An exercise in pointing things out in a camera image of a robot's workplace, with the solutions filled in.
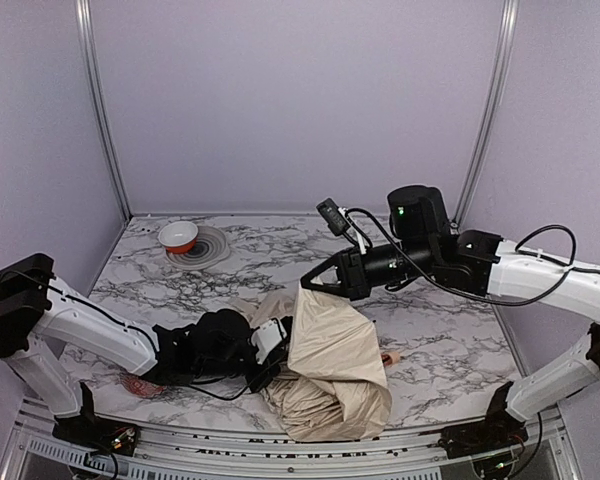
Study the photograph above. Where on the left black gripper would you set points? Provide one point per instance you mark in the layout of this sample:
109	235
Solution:
284	351

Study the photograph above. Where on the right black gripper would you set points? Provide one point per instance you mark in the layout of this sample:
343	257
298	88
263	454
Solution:
346	279

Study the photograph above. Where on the beige folding umbrella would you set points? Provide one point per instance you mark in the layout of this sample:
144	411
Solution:
333	385

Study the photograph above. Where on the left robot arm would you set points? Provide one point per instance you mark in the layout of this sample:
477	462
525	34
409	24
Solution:
36	305

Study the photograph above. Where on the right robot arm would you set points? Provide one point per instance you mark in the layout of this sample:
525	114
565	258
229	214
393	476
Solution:
482	267

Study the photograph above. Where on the grey ringed silicone mat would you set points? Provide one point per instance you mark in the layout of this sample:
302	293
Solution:
210	249

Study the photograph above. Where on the orange white bowl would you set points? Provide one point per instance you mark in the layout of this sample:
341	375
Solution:
178	237

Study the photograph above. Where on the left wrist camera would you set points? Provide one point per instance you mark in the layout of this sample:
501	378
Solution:
267	337

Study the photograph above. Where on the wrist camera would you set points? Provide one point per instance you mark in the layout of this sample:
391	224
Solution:
267	337
341	226

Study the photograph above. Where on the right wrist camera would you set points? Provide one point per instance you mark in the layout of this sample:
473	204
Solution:
341	226

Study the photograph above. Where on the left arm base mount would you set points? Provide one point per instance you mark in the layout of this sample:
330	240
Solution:
104	435

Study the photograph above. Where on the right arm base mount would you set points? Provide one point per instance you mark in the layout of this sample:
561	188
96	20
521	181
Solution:
479	437

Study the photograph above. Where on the right aluminium frame post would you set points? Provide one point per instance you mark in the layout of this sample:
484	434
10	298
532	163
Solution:
495	92

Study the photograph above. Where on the aluminium frame post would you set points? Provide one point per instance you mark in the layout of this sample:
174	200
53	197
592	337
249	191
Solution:
89	52
495	92

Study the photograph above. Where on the front aluminium rail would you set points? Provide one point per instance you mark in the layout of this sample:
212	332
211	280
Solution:
171	452

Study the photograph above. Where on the left aluminium frame post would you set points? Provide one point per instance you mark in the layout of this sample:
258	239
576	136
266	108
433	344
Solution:
89	52

